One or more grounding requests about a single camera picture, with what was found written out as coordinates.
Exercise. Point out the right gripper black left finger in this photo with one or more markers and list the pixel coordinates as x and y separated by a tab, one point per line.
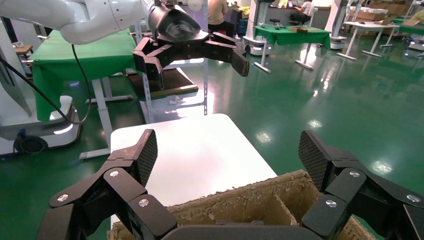
112	198

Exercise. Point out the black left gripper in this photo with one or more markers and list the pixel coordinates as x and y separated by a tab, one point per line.
172	26

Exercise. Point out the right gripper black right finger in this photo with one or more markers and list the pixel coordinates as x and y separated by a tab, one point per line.
361	195

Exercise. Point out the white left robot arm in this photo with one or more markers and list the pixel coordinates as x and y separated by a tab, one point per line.
82	20

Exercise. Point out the white slotted metal rack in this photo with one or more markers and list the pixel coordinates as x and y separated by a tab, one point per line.
172	82

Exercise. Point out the person in tan shirt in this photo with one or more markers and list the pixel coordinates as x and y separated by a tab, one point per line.
217	13

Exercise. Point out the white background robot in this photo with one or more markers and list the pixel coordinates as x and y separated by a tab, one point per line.
256	30
338	23

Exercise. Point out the large green tablecloth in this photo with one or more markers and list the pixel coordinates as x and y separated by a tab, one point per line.
99	56

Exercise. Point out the small green tablecloth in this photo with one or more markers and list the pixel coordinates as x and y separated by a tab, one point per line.
291	38

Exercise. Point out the flat wooden block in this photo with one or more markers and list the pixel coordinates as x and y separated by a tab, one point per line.
298	29

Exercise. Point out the white robot chassis base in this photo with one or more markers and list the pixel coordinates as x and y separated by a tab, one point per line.
36	116

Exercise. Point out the worn cardboard box with dividers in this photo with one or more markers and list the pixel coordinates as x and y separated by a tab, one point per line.
248	202

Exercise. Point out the seated person in white shirt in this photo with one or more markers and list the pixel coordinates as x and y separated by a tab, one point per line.
303	11

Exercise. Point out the white folding table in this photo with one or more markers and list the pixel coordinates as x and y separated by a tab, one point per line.
371	30

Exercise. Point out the small wooden side table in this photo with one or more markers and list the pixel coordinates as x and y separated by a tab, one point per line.
24	49

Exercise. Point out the green covered background table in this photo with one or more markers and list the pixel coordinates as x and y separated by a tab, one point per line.
410	28

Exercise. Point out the cardboard carton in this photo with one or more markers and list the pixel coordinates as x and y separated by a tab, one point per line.
371	15

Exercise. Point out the white table leg frame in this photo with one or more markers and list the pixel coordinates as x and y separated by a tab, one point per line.
102	116
265	58

